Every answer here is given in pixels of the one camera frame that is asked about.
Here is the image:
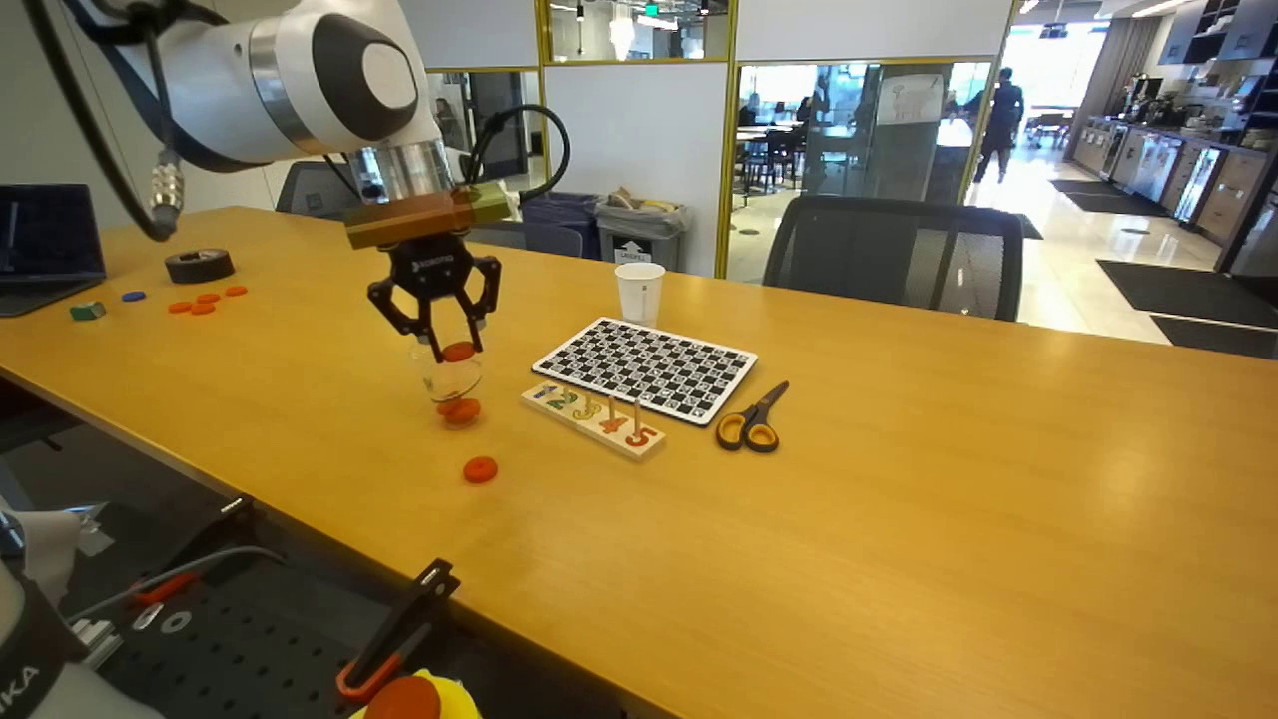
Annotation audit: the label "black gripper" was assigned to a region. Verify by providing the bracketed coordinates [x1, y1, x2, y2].
[362, 232, 506, 368]

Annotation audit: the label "clear plastic cup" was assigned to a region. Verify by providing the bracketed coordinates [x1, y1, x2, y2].
[420, 339, 489, 431]

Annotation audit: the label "white paper cup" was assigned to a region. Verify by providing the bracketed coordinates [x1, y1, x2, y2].
[613, 259, 666, 328]

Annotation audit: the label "dark blue bin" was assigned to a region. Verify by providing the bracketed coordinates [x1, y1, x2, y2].
[518, 188, 605, 263]

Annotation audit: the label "gray office chair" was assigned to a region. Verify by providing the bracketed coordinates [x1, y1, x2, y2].
[767, 192, 1045, 324]
[270, 162, 382, 223]

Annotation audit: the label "wooden number peg board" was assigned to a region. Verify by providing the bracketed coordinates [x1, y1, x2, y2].
[518, 381, 666, 464]

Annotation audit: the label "gray trash bin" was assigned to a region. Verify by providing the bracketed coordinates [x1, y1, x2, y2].
[590, 188, 699, 280]

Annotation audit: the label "black white checkerboard calibration board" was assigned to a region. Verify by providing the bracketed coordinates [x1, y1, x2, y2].
[527, 311, 764, 431]

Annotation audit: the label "black tape roll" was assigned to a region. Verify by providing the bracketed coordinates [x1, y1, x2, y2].
[165, 244, 240, 287]

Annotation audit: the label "wood framed glass partition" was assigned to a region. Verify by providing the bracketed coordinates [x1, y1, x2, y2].
[714, 55, 1009, 291]

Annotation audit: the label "black orange bar clamp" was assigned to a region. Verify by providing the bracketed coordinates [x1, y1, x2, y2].
[71, 494, 277, 637]
[333, 554, 462, 706]

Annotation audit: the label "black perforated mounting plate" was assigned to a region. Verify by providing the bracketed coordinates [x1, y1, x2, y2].
[75, 532, 590, 719]

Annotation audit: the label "yellow red emergency stop button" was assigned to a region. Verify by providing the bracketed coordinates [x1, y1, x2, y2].
[353, 666, 489, 719]

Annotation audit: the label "black laptop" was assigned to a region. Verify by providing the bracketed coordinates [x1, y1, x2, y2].
[0, 182, 112, 297]

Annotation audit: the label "paper sign on glass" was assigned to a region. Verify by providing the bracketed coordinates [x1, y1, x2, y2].
[873, 64, 951, 134]

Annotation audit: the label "distant person dark clothes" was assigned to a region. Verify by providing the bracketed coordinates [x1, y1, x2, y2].
[976, 64, 1033, 188]

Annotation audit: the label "tan wrist camera box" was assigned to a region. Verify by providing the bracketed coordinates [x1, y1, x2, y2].
[342, 184, 518, 255]

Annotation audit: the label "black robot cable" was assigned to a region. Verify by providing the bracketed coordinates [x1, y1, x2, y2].
[23, 0, 575, 244]

